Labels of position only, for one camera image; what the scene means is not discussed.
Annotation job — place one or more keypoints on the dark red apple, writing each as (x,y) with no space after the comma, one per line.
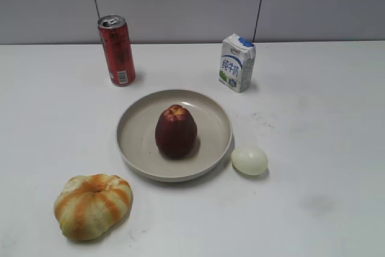
(175,132)

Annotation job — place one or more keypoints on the white egg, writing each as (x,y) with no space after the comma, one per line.
(251,161)

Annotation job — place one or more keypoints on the white blue milk carton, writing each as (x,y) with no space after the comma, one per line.
(236,63)

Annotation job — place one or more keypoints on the orange striped bread bun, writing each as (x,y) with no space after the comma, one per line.
(90,205)

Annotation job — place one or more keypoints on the beige round plate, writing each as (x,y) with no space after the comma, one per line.
(135,136)

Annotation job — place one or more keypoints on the red soda can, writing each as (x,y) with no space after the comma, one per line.
(114,35)

